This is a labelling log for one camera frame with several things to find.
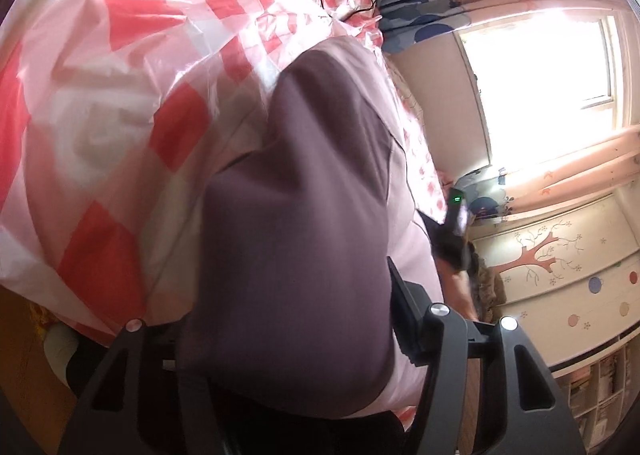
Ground bookshelf with books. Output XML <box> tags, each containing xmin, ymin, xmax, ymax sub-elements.
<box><xmin>552</xmin><ymin>334</ymin><xmax>639</xmax><ymax>454</ymax></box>

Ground tree decorated cabinet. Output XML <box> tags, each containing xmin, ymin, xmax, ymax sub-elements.
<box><xmin>475</xmin><ymin>196</ymin><xmax>639</xmax><ymax>366</ymax></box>

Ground pink curtain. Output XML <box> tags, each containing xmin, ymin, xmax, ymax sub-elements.
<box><xmin>498</xmin><ymin>124</ymin><xmax>639</xmax><ymax>218</ymax></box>

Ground window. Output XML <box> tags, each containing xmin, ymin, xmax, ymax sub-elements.
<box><xmin>459</xmin><ymin>10</ymin><xmax>627</xmax><ymax>172</ymax></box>

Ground lilac and purple jacket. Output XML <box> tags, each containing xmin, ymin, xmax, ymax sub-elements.
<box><xmin>177</xmin><ymin>37</ymin><xmax>442</xmax><ymax>418</ymax></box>

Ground red checkered plastic sheet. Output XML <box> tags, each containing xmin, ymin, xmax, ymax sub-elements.
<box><xmin>1</xmin><ymin>0</ymin><xmax>383</xmax><ymax>345</ymax></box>

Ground blue patterned curtain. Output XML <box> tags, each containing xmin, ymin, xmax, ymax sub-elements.
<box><xmin>375</xmin><ymin>0</ymin><xmax>471</xmax><ymax>54</ymax></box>

